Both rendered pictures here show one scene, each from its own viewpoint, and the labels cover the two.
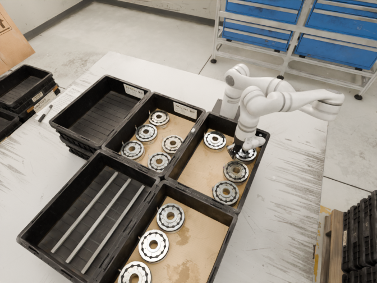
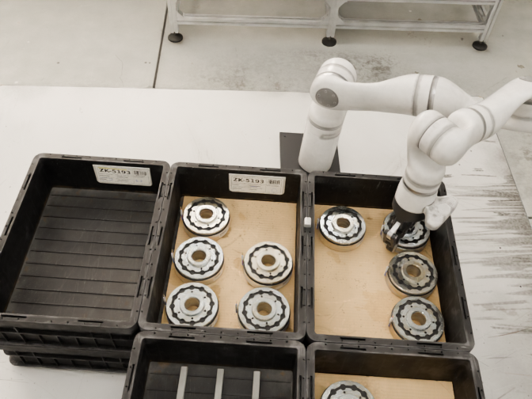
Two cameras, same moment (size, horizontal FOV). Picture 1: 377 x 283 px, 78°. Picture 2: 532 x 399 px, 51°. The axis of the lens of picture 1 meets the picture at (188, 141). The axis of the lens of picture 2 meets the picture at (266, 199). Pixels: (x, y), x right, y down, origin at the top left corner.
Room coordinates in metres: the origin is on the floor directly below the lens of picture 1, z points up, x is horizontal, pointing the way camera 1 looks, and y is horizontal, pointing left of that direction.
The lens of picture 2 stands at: (0.08, 0.37, 1.85)
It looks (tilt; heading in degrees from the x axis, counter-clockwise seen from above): 52 degrees down; 333
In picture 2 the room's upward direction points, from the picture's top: 4 degrees clockwise
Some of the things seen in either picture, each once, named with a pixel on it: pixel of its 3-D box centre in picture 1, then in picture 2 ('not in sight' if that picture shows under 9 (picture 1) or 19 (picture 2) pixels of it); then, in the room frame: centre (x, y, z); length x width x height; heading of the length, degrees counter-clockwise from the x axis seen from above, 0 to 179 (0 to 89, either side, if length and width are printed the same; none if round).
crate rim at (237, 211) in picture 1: (220, 155); (381, 253); (0.52, -0.13, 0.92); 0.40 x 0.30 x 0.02; 153
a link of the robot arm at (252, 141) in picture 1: (248, 132); (426, 193); (0.56, -0.23, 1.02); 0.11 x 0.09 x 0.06; 24
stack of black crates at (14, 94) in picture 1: (33, 104); not in sight; (1.40, 1.27, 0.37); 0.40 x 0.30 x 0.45; 156
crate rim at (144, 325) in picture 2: (157, 129); (231, 244); (0.66, 0.14, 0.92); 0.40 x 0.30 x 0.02; 153
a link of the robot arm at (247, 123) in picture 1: (251, 108); (427, 151); (0.58, -0.22, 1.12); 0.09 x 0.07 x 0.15; 12
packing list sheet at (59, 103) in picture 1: (67, 105); not in sight; (1.04, 0.74, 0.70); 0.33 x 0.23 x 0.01; 156
